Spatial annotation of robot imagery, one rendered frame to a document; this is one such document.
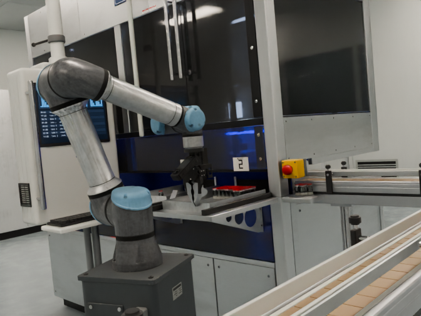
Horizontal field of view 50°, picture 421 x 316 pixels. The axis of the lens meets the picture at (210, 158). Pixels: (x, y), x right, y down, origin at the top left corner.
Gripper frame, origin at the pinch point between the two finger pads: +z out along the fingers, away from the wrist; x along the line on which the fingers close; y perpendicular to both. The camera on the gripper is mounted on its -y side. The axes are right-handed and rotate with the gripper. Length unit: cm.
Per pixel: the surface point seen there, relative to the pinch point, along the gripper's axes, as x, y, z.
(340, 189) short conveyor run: -33, 48, 1
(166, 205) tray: 17.3, 1.5, 1.8
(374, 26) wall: 134, 497, -151
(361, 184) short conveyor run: -42, 48, -1
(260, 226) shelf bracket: -1.2, 36.3, 15.9
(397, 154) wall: 114, 497, 24
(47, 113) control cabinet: 89, -7, -41
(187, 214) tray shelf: 0.9, -3.1, 3.7
